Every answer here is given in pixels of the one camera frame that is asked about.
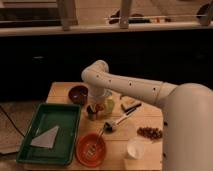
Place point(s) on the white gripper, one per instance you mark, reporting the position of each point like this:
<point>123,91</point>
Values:
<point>97,94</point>

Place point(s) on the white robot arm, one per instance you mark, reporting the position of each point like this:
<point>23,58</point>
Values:
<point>187,114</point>

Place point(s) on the green yellow cup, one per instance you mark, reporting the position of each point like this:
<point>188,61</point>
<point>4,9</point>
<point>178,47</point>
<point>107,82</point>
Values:
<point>109,106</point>

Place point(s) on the small metal cup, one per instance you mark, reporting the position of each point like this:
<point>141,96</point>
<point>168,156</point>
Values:
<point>91,114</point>

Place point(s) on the white cup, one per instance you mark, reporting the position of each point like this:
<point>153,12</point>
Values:
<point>135,149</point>

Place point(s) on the dark brown bowl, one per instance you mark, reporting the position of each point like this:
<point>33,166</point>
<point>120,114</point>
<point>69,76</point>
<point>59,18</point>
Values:
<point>78,94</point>

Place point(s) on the beige sponge block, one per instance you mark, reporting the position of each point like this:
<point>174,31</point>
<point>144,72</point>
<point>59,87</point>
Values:
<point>127,103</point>

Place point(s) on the green plastic tray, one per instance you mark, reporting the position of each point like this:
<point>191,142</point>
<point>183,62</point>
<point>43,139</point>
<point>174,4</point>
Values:
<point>48,115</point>

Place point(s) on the black marker pen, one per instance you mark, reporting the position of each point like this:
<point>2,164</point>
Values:
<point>132,108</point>

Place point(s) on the orange plate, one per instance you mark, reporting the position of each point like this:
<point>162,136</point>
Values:
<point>83,143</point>

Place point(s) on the metal fork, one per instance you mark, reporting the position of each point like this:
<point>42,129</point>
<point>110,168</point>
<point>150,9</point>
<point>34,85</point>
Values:
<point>93,148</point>

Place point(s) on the brown bead cluster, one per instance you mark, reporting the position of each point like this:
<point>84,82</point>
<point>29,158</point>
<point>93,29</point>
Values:
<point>150,133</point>

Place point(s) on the grey triangular cloth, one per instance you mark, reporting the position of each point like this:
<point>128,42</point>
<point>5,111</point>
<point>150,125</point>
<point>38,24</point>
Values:
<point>46,139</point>

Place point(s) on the wooden railing shelf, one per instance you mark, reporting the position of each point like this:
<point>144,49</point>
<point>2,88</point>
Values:
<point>48,17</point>

